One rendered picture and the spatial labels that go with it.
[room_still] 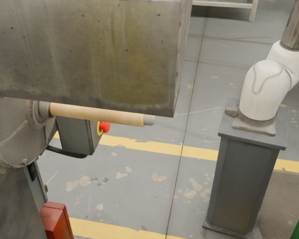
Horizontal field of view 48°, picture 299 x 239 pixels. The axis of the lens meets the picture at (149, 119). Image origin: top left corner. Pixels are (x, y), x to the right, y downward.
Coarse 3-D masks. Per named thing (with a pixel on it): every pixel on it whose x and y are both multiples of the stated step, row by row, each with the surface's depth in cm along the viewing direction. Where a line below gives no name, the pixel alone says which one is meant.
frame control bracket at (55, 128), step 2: (54, 124) 95; (54, 126) 95; (56, 126) 97; (54, 128) 95; (56, 128) 97; (52, 130) 94; (54, 130) 96; (56, 130) 97; (52, 132) 95; (54, 132) 96; (52, 134) 95; (54, 134) 96; (50, 136) 94; (52, 136) 95; (50, 138) 94; (48, 140) 93; (50, 140) 94; (48, 142) 93; (46, 146) 92; (44, 148) 91; (44, 150) 91; (42, 152) 90; (40, 154) 90
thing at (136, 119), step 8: (56, 104) 64; (64, 104) 64; (56, 112) 64; (64, 112) 64; (72, 112) 64; (80, 112) 63; (88, 112) 63; (96, 112) 63; (104, 112) 62; (112, 112) 62; (120, 112) 62; (128, 112) 62; (96, 120) 64; (104, 120) 63; (112, 120) 63; (120, 120) 62; (128, 120) 62; (136, 120) 62
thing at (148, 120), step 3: (144, 114) 62; (144, 117) 62; (147, 117) 62; (150, 117) 62; (153, 117) 62; (144, 120) 62; (147, 120) 62; (150, 120) 62; (153, 120) 62; (144, 123) 62; (147, 123) 62; (150, 123) 62; (153, 123) 62
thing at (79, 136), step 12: (60, 120) 95; (72, 120) 94; (84, 120) 93; (60, 132) 98; (72, 132) 97; (84, 132) 96; (96, 132) 101; (72, 144) 100; (84, 144) 99; (96, 144) 103; (72, 156) 107; (84, 156) 108
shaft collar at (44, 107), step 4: (40, 104) 64; (44, 104) 64; (48, 104) 64; (40, 108) 64; (44, 108) 64; (48, 108) 64; (40, 112) 64; (44, 112) 64; (48, 112) 64; (44, 116) 65; (48, 116) 65; (52, 116) 66
